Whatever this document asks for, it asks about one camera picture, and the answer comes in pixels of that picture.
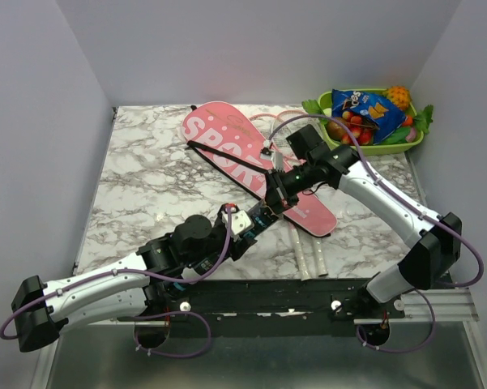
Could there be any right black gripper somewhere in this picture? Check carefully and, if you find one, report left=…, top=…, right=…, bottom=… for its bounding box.
left=258, top=160, right=316, bottom=222

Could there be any black shuttlecock tube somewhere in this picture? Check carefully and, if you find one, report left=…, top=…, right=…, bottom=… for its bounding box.
left=165, top=199, right=280, bottom=293

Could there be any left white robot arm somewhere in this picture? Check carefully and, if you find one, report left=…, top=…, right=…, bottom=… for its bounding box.
left=7, top=204, right=267, bottom=353

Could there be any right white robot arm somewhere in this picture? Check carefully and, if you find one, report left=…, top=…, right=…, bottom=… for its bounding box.
left=279, top=125, right=462, bottom=318

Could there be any pink badminton racket front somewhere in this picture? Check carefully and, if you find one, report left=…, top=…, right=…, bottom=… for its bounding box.
left=271, top=119, right=328, bottom=279

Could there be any pink racket cover bag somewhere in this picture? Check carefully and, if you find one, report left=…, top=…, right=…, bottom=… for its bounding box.
left=182, top=101, right=337, bottom=237

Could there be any toy kiwi fruit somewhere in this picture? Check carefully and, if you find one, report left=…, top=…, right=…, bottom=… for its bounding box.
left=326, top=121, right=347, bottom=142

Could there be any green leafy toy vegetable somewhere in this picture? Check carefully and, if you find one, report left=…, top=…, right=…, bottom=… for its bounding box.
left=301, top=99, right=328, bottom=125

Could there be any green plastic basket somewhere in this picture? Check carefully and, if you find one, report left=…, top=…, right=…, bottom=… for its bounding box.
left=318, top=88, right=429, bottom=156

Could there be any blue chip bag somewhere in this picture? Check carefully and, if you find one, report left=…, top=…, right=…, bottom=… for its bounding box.
left=331, top=89, right=406, bottom=144

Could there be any toy pineapple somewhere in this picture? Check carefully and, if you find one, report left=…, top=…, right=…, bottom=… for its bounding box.
left=383, top=86, right=412, bottom=111

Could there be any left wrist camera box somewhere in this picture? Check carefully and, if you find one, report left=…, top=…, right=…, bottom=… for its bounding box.
left=221, top=203, right=254, bottom=241

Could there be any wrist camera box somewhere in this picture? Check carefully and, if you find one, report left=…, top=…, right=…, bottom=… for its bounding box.
left=221, top=203, right=254, bottom=241
left=260, top=143, right=284, bottom=171

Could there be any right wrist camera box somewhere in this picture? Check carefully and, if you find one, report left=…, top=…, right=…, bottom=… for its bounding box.
left=260, top=143, right=284, bottom=171

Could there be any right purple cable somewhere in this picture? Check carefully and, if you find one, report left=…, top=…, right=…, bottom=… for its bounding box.
left=267, top=113, right=485, bottom=289

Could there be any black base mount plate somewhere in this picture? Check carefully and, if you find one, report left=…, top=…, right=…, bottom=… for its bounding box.
left=138, top=279, right=404, bottom=338

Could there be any aluminium rail frame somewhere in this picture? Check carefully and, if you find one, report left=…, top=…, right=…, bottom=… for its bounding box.
left=48, top=288, right=481, bottom=325

